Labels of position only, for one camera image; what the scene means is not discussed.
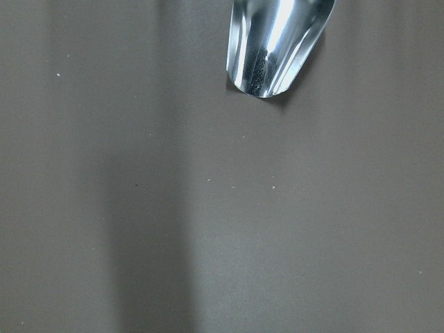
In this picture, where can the metal scoop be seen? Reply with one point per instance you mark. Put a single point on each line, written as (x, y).
(269, 42)

